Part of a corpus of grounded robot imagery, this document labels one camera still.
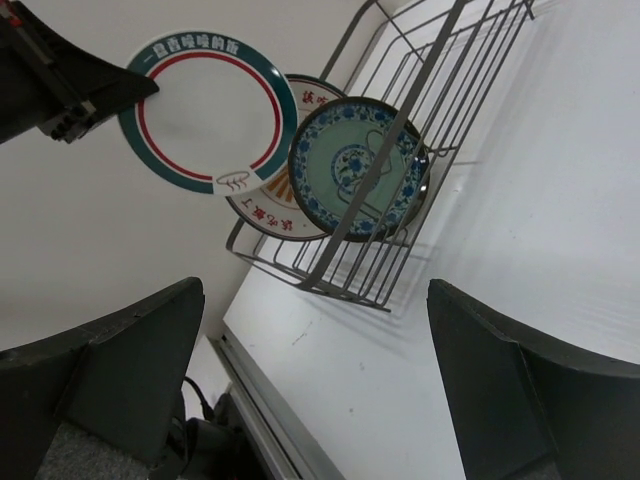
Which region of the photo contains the green red rimmed plate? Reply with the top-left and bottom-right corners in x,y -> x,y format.
118,30 -> 299,196

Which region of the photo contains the blue floral small plate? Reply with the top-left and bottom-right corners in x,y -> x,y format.
288,96 -> 429,242

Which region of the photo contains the orange sunburst plate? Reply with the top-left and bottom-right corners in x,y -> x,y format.
227,74 -> 345,241

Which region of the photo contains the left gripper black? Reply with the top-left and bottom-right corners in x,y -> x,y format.
1,1 -> 159,144

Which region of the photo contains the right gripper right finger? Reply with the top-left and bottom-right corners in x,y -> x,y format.
427,279 -> 639,479

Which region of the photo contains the aluminium front rail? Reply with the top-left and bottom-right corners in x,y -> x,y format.
212,329 -> 344,479

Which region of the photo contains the grey wire dish rack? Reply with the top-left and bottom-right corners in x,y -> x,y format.
226,1 -> 533,310

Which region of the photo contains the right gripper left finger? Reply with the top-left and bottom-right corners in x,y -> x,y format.
1,277 -> 205,479

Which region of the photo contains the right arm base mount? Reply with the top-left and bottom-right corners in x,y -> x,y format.
167,376 -> 274,479

